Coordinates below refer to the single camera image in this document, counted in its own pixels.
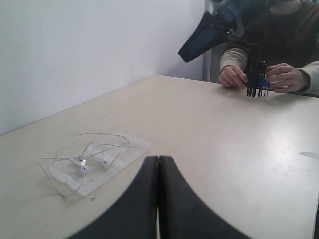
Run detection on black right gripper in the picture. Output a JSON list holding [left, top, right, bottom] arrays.
[[178, 0, 249, 63]]

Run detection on clear plastic hinged case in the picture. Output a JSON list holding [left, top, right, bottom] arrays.
[[48, 132, 151, 197]]

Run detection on person right sleeved forearm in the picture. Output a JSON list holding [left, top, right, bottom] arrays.
[[220, 39, 260, 72]]

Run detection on white wired earphones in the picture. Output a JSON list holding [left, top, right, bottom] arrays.
[[37, 132, 131, 198]]

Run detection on person left hand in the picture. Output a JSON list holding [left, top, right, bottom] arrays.
[[267, 63, 310, 93]]

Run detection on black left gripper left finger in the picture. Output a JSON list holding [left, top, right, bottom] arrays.
[[70, 156, 159, 239]]

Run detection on person left sleeved forearm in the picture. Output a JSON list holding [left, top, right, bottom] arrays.
[[297, 61, 319, 95]]

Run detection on person right hand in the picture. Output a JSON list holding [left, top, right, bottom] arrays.
[[219, 65, 248, 89]]

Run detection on person brown sweater torso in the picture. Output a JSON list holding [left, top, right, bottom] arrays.
[[242, 2, 319, 68]]

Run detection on black blue teleoperation handle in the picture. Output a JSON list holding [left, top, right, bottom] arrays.
[[244, 47, 271, 97]]

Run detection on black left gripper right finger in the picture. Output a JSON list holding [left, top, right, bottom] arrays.
[[159, 156, 248, 239]]

